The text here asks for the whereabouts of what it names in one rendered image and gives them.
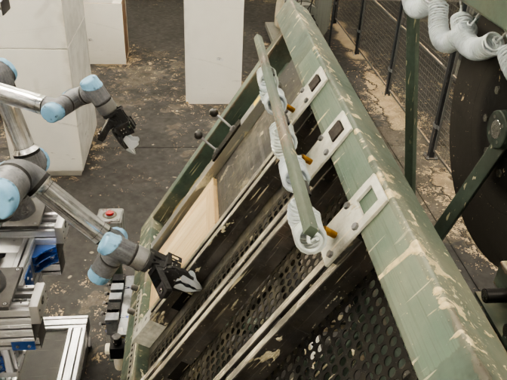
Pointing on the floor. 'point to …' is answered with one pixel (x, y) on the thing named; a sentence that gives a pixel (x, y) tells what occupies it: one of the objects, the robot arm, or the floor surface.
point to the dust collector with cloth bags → (324, 9)
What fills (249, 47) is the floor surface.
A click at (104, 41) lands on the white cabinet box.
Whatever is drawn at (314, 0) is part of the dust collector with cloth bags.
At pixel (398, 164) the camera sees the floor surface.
